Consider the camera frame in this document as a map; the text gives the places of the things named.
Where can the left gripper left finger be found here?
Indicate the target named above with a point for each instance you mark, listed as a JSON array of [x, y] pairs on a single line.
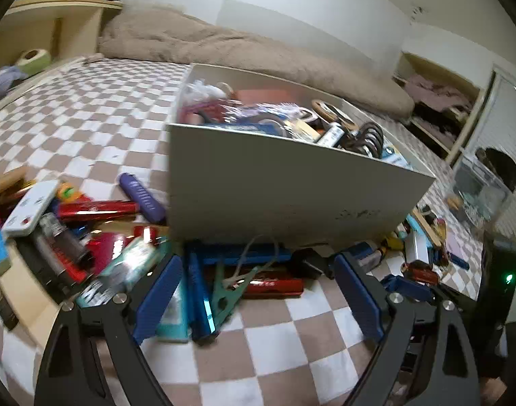
[[70, 370]]

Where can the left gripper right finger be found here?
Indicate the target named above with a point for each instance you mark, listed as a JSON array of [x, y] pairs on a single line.
[[421, 345]]

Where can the green clip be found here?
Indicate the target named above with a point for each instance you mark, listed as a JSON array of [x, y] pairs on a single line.
[[226, 296]]

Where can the teal lighter left pile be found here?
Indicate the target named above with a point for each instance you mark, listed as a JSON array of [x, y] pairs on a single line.
[[173, 326]]

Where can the white charger adapter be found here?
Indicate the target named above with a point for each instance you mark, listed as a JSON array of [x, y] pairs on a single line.
[[416, 248]]

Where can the green NEW tube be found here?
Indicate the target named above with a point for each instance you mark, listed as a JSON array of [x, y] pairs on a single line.
[[121, 274]]

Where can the long wooden case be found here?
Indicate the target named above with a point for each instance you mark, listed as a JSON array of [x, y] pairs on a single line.
[[429, 231]]

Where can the clear plastic storage box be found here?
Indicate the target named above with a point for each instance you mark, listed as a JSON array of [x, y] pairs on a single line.
[[477, 197]]

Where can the red slim lighter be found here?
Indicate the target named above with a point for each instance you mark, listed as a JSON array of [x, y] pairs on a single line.
[[96, 211]]

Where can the purple lighter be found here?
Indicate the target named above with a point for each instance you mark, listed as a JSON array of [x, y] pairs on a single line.
[[150, 208]]

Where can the closet shelf with clothes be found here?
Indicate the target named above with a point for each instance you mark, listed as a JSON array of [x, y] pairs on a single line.
[[446, 104]]

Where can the checkered bed sheet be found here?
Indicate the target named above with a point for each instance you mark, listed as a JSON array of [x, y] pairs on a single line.
[[95, 122]]

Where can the round panda tin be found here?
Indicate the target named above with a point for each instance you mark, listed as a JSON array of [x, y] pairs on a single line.
[[332, 114]]

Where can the white shoe box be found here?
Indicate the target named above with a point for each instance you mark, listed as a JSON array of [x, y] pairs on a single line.
[[228, 186]]

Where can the purple plush toy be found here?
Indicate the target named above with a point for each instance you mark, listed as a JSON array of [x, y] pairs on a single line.
[[8, 76]]

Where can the green avocado plush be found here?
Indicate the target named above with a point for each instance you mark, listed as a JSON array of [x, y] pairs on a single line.
[[33, 61]]

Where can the brown leather wallet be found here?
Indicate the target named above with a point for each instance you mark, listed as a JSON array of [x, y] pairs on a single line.
[[250, 97]]

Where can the beige quilted duvet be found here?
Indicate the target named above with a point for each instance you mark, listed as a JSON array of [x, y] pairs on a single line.
[[165, 34]]

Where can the wooden bedside shelf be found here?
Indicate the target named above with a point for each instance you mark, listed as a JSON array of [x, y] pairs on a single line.
[[65, 28]]

